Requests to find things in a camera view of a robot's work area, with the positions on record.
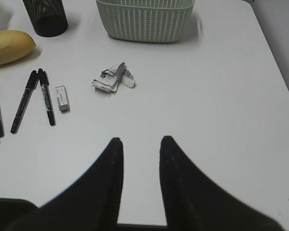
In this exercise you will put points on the black mesh pen holder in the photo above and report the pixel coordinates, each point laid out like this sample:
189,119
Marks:
48,17

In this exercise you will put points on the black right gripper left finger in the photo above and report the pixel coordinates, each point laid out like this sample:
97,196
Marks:
90,204

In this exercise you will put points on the yellow mango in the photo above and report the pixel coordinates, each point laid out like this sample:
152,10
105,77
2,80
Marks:
14,45

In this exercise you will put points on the white grey eraser right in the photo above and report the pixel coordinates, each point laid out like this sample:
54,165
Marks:
62,99

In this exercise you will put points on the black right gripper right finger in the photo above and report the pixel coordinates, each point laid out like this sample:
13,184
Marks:
193,202

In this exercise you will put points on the green woven plastic basket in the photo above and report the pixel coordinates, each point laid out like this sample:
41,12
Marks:
153,21

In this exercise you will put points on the waste paper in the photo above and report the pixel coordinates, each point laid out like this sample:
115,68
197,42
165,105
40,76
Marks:
110,79

